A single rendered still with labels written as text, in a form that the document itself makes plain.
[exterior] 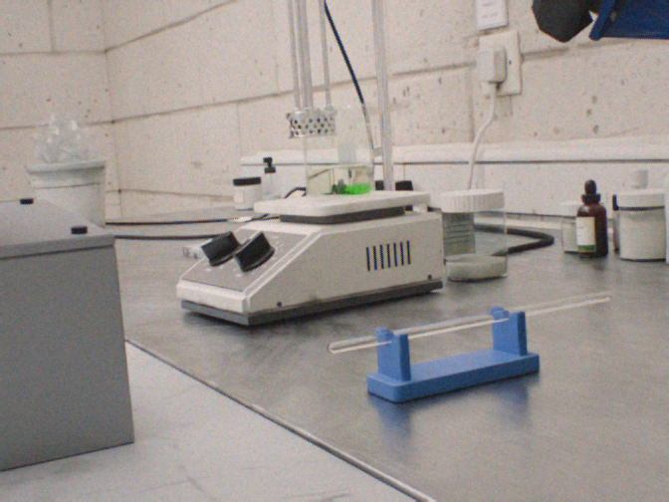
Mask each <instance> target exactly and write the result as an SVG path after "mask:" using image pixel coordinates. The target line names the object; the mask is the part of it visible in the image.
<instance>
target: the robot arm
mask: <svg viewBox="0 0 669 502"><path fill-rule="evenodd" d="M531 9H532V11H533V14H534V17H535V19H536V22H537V25H538V28H539V30H540V31H542V32H543V33H545V34H547V35H548V36H550V37H552V38H553V39H555V40H557V41H559V42H561V43H567V42H569V41H570V40H571V39H573V38H574V37H575V36H576V35H578V34H579V33H580V32H581V31H583V30H584V29H585V28H586V27H588V26H589V25H590V24H591V23H592V22H593V19H592V17H591V15H590V13H589V11H590V12H591V13H593V14H595V15H596V16H597V17H596V19H595V22H594V24H593V26H592V28H591V30H590V32H589V35H588V38H589V39H590V40H592V41H598V40H600V39H602V38H622V39H652V40H669V0H534V2H533V4H532V7H531Z"/></svg>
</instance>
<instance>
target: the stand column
mask: <svg viewBox="0 0 669 502"><path fill-rule="evenodd" d="M371 8H372V23H373V38H374V52H375V67H376V81H377V95H378V110H379V125H380V140H381V154H382V169H383V184H384V191H395V183H394V168H393V153H392V138H391V123H390V108H389V93H388V79H387V64H386V49H385V34H384V19H383V4H382V0H371Z"/></svg>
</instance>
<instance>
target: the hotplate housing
mask: <svg viewBox="0 0 669 502"><path fill-rule="evenodd" d="M240 228H242V229H253V230H264V231H275V232H286V233H297V234H308V236H307V237H306V238H305V239H304V240H303V241H301V242H300V243H299V244H298V245H297V246H296V247H294V248H293V249H292V250H291V251H290V252H289V253H287V254H286V255H285V256H284V257H283V258H282V259H280V260H279V261H278V262H277V263H276V264H275V265H273V266H272V267H271V268H270V269H269V270H268V271H267V272H265V273H264V274H263V275H262V276H261V277H260V278H258V279H257V280H256V281H255V282H254V283H253V284H251V285H250V286H249V287H248V288H247V289H245V290H244V291H243V292H239V291H234V290H229V289H224V288H219V287H214V286H209V285H205V284H200V283H195V282H190V281H185V280H182V279H181V277H182V276H183V275H184V274H183V275H182V276H181V277H180V282H179V284H178V285H177V286H176V289H177V297H178V298H182V301H181V308H183V309H186V310H190V311H194V312H198V313H202V314H205V315H209V316H213V317H217V318H221V319H224V320H228V321H232V322H236V323H240V324H243V325H247V326H251V325H265V324H268V323H270V322H272V321H277V320H283V319H288V318H293V317H297V316H303V315H308V314H313V313H318V312H323V311H329V310H334V309H339V308H344V307H350V306H355V305H360V304H365V303H370V302H376V301H381V300H386V299H391V298H397V297H402V296H407V295H420V294H423V293H424V292H428V291H433V290H438V289H442V288H443V282H442V281H441V279H440V278H443V277H444V262H443V246H442V230H441V217H437V215H436V212H417V211H405V206H399V207H391V208H383V209H375V210H368V211H360V212H353V213H346V214H338V215H330V216H303V215H287V214H280V219H274V220H266V221H258V222H250V223H249V224H248V225H246V226H242V227H240ZM240 228H239V229H240ZM239 229H238V230H239ZM238 230H237V231H238Z"/></svg>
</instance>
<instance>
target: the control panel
mask: <svg viewBox="0 0 669 502"><path fill-rule="evenodd" d="M257 231H259V230H253V229H242V228H240V229H239V230H238V231H236V232H235V233H234V235H235V237H236V238H237V240H238V241H239V242H241V244H243V243H244V242H245V241H247V240H248V239H249V238H250V237H251V236H252V235H254V234H255V233H256V232H257ZM262 231H263V232H264V234H265V235H266V237H267V239H268V240H269V243H270V245H272V246H273V247H274V248H275V253H274V254H273V256H272V257H271V258H270V259H269V260H268V261H267V262H266V263H264V264H263V265H261V266H260V267H258V268H256V269H254V270H251V271H247V272H243V271H241V269H240V268H239V264H238V263H237V261H236V260H235V258H234V257H233V258H232V259H230V260H229V261H227V262H225V263H223V264H221V265H219V266H211V265H210V264H209V259H208V258H206V257H205V258H204V259H202V260H201V261H200V262H199V263H198V264H196V265H195V266H194V267H193V268H192V269H190V270H189V271H188V272H187V273H185V274H184V275H183V276H182V277H181V279H182V280H185V281H190V282H195V283H200V284H205V285H209V286H214V287H219V288H224V289H229V290H234V291H239V292H243V291H244V290H245V289H247V288H248V287H249V286H250V285H251V284H253V283H254V282H255V281H256V280H257V279H258V278H260V277H261V276H262V275H263V274H264V273H265V272H267V271H268V270H269V269H270V268H271V267H272V266H273V265H275V264H276V263H277V262H278V261H279V260H280V259H282V258H283V257H284V256H285V255H286V254H287V253H289V252H290V251H291V250H292V249H293V248H294V247H296V246H297V245H298V244H299V243H300V242H301V241H303V240H304V239H305V238H306V237H307V236H308V234H297V233H286V232H275V231H264V230H262Z"/></svg>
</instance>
